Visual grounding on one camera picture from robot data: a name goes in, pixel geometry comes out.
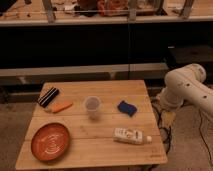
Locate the orange ceramic bowl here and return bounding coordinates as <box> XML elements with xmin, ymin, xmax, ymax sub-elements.
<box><xmin>31</xmin><ymin>122</ymin><xmax>71</xmax><ymax>162</ymax></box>

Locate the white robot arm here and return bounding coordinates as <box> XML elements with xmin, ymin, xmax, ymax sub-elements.
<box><xmin>159</xmin><ymin>63</ymin><xmax>213</xmax><ymax>121</ymax></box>

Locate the blue sponge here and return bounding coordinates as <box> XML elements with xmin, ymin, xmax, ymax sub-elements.
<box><xmin>117</xmin><ymin>101</ymin><xmax>137</xmax><ymax>117</ymax></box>

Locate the wooden table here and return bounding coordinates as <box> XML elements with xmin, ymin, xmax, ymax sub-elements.
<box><xmin>15</xmin><ymin>80</ymin><xmax>167</xmax><ymax>170</ymax></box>

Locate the white plastic bottle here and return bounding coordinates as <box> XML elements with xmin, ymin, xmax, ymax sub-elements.
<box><xmin>113</xmin><ymin>128</ymin><xmax>152</xmax><ymax>145</ymax></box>

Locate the orange carrot toy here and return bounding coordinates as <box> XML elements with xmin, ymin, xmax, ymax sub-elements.
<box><xmin>44</xmin><ymin>102</ymin><xmax>73</xmax><ymax>113</ymax></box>

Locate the black white striped block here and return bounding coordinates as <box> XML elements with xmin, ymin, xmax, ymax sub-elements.
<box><xmin>37</xmin><ymin>87</ymin><xmax>59</xmax><ymax>108</ymax></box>

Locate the black box on shelf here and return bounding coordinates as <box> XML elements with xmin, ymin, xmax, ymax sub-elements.
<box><xmin>167</xmin><ymin>45</ymin><xmax>213</xmax><ymax>76</ymax></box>

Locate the black cable on floor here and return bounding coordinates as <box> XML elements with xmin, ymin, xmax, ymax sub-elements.
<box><xmin>197</xmin><ymin>110</ymin><xmax>213</xmax><ymax>168</ymax></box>

